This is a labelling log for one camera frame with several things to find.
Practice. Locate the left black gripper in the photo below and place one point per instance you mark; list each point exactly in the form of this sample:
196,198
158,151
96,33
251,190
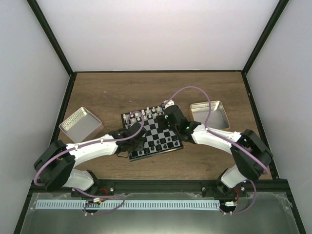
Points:
141,146

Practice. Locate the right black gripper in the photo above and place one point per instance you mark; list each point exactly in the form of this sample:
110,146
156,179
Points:
161,121

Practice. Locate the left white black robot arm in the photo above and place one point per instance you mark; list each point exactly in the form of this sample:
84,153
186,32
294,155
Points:
56,167

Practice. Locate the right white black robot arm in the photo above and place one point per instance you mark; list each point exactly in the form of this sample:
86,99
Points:
250,154

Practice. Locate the black and silver chessboard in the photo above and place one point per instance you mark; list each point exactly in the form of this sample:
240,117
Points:
153,133

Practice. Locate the gold metal tin tray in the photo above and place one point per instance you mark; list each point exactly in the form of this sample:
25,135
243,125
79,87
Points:
218,118

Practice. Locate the light blue slotted cable duct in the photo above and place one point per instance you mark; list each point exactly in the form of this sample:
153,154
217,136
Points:
212,205

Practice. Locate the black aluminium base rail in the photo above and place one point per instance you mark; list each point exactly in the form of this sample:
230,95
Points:
207,188

